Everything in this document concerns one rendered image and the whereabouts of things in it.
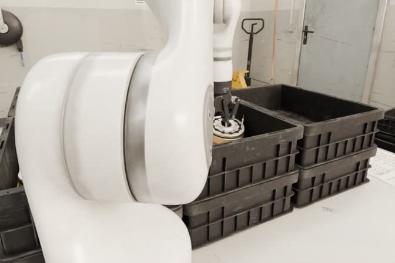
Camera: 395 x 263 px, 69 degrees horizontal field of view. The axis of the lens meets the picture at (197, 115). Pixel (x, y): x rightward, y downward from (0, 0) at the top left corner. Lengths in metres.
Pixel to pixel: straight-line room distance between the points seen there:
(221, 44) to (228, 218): 0.39
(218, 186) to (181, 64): 0.47
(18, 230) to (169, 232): 0.33
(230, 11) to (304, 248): 0.54
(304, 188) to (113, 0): 3.55
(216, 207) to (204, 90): 0.46
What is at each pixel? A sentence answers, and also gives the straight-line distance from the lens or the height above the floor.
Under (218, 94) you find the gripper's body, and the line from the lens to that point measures 0.72.
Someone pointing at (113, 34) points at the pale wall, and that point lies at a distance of 3.99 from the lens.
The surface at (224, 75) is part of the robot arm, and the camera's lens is 0.71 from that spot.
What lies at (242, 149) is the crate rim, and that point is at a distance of 0.58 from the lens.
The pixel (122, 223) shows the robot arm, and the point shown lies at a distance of 0.22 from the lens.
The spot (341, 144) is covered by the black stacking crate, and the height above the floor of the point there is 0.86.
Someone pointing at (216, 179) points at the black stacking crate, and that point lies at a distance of 0.59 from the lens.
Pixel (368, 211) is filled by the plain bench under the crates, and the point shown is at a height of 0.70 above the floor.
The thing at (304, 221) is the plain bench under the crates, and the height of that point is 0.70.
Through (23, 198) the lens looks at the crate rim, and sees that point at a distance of 0.48.
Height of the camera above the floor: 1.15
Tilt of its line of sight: 18 degrees down
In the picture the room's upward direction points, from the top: straight up
